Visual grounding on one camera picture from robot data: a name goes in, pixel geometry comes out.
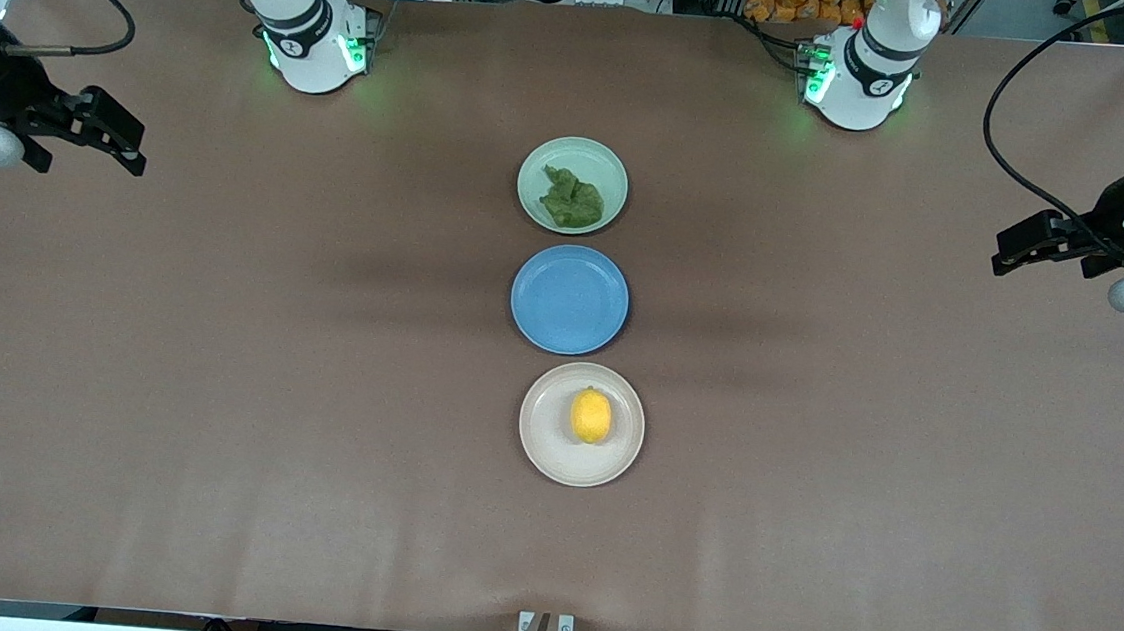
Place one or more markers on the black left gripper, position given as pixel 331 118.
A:
pixel 1112 220

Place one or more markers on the green lettuce leaf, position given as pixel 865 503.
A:
pixel 573 201

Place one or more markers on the yellow lemon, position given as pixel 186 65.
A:
pixel 591 416

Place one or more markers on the pale green plate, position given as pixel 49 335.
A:
pixel 533 178

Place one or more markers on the blue plate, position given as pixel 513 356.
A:
pixel 569 300

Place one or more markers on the beige plate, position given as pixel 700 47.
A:
pixel 548 435

